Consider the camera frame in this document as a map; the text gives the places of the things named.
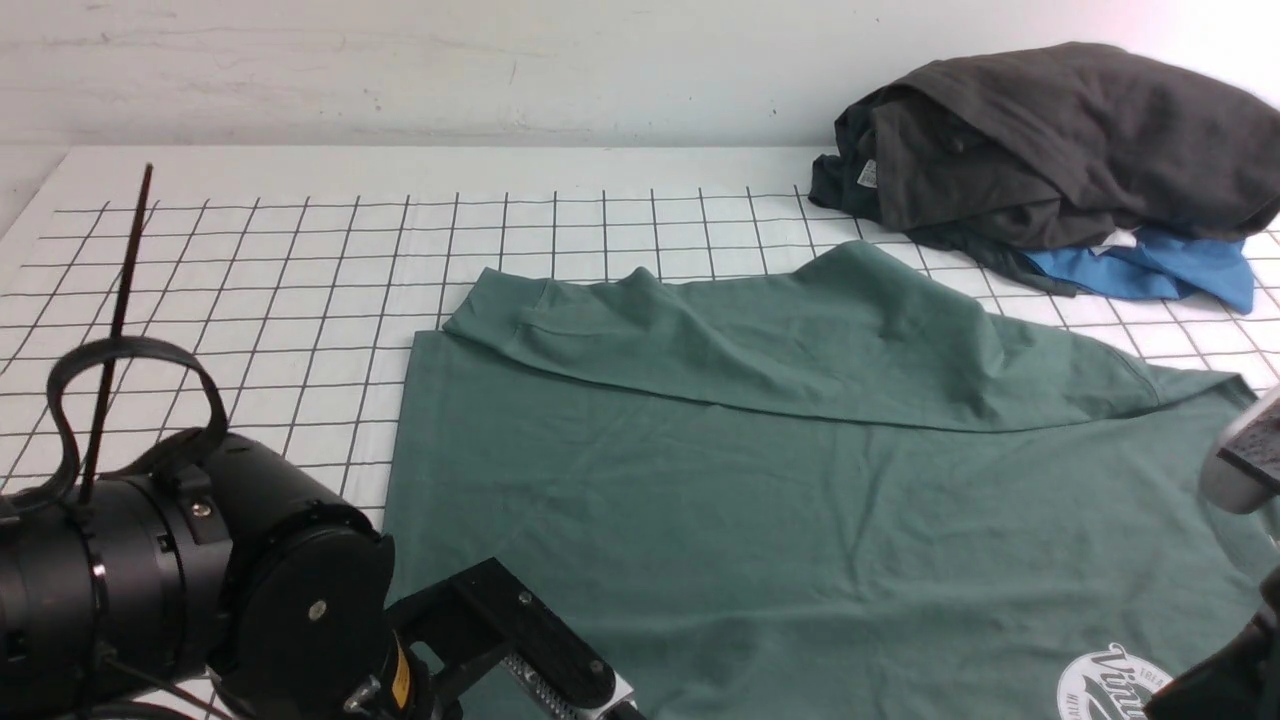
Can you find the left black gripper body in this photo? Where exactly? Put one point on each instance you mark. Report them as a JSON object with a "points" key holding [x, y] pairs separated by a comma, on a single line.
{"points": [[449, 636]]}

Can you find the green long-sleeve top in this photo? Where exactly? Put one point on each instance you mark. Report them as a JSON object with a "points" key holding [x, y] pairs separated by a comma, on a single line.
{"points": [[845, 492]]}

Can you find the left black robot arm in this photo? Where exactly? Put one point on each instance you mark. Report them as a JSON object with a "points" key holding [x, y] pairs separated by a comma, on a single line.
{"points": [[230, 561]]}

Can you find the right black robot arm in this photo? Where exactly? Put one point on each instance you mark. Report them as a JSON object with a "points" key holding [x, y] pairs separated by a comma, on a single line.
{"points": [[1241, 681]]}

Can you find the white grid-pattern table cloth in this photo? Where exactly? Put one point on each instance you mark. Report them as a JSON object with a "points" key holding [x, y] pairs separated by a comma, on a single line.
{"points": [[301, 277]]}

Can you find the dark grey garment pile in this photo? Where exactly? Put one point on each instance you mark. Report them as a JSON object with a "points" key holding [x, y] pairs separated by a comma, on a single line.
{"points": [[1052, 147]]}

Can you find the blue garment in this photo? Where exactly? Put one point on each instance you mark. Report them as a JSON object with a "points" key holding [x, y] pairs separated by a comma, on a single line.
{"points": [[1151, 264]]}

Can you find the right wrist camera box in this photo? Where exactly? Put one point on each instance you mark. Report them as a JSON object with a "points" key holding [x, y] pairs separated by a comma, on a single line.
{"points": [[1241, 473]]}

